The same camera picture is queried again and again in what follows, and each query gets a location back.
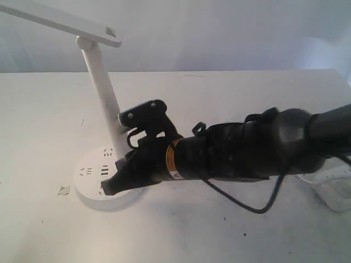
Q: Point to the white desk lamp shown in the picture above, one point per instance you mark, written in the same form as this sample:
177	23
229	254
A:
103	162

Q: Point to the small torn paper scrap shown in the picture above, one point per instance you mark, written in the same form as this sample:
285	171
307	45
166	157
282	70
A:
64	191

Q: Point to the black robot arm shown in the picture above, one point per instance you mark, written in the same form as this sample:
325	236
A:
268	144

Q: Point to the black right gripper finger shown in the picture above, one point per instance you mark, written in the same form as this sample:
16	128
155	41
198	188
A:
125	180
124	163

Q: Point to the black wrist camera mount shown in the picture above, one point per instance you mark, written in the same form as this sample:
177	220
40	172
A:
149	117

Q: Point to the white power strip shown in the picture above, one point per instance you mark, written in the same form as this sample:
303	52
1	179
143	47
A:
331	186

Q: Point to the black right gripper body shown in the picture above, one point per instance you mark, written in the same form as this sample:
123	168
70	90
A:
151	159

